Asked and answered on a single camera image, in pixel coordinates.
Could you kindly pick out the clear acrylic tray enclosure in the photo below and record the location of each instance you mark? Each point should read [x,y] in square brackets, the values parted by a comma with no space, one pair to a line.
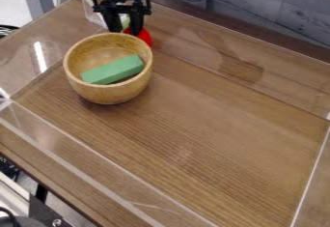
[222,146]

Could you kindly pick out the green rectangular block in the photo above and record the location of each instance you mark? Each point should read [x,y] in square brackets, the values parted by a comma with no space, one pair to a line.
[114,71]

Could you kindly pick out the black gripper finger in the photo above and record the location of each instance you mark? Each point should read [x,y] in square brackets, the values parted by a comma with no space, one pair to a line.
[136,21]
[112,21]

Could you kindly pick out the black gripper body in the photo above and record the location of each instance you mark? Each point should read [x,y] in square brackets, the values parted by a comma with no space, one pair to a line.
[122,6]

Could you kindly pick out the red plush fruit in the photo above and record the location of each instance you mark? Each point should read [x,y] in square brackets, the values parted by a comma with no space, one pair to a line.
[143,35]

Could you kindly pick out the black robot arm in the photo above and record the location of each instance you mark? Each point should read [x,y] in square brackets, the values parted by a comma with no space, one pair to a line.
[112,8]

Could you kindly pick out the wooden bowl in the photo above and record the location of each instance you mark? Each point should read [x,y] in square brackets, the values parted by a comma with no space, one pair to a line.
[98,50]

